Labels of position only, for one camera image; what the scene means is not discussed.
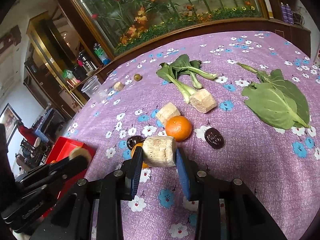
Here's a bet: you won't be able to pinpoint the beige yam chunk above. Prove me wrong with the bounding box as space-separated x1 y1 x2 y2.
142 136 177 167
68 147 92 163
189 89 217 113
156 102 181 126

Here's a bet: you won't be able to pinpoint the middle orange tangerine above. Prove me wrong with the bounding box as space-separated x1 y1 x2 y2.
131 142 149 168

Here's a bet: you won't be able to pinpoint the orange tangerine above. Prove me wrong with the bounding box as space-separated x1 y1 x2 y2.
165 116 192 142
131 142 149 168

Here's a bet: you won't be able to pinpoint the red tray box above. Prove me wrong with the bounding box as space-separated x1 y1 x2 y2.
42 136 96 217

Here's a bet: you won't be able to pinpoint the dark plum left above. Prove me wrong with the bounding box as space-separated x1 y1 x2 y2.
126 135 145 150

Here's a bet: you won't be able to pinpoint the far orange tangerine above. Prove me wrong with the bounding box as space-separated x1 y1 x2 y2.
165 116 192 142

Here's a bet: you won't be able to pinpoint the purple floral tablecloth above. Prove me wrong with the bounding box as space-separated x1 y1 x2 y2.
65 31 319 239

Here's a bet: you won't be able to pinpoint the clear plastic cup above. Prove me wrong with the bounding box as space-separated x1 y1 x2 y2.
81 75 107 100

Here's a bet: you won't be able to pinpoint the small green olive fruit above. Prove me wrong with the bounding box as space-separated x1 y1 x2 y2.
133 74 142 81

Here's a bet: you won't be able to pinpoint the green bok choy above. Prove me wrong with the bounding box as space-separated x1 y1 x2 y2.
156 54 218 104

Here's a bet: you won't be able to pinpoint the steel thermos kettle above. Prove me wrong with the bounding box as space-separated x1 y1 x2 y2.
78 50 97 74

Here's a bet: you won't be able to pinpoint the green leaf vegetable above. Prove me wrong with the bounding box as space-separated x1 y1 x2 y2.
238 62 310 130

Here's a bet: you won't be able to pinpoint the green plastic bottle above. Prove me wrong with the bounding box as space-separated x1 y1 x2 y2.
93 43 111 65

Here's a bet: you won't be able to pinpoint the purple bottles on shelf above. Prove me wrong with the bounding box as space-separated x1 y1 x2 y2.
280 2 294 24

